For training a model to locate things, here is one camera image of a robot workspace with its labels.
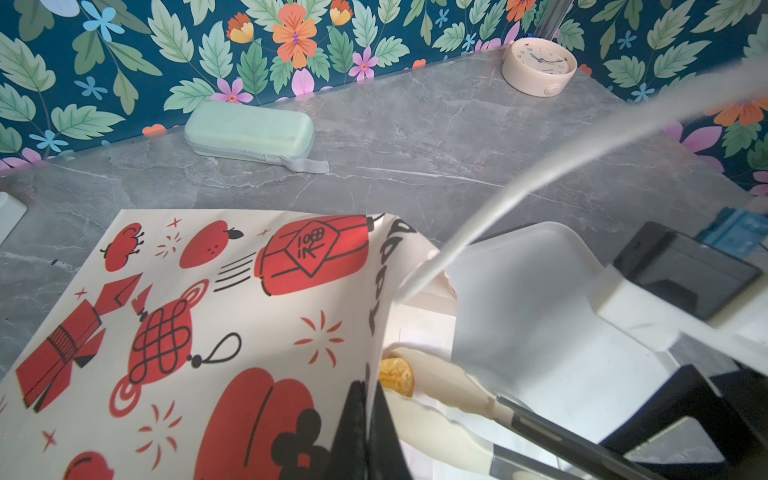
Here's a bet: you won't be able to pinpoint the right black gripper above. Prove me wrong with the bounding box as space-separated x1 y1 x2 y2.
600 365 767 479

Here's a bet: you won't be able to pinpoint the red white paper bag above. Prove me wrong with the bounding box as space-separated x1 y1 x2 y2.
0 59 768 480

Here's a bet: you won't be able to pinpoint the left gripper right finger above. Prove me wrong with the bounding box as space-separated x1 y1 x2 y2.
367 384 412 480

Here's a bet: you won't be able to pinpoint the white flat box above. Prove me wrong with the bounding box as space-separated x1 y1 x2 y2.
0 191 27 244

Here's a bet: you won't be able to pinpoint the white plastic tray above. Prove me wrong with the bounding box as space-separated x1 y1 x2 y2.
413 220 730 480

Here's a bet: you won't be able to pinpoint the mint green glasses case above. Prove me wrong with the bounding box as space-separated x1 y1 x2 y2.
184 100 330 174

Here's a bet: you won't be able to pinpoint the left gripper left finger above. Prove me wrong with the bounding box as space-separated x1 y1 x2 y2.
324 381 367 480

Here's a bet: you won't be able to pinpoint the yellow fake croissant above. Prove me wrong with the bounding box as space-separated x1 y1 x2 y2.
378 357 415 397

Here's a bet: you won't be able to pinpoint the steel tongs white tips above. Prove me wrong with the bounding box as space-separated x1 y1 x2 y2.
383 347 657 479

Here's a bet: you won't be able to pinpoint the pink round alarm clock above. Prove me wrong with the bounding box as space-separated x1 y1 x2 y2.
501 37 578 98

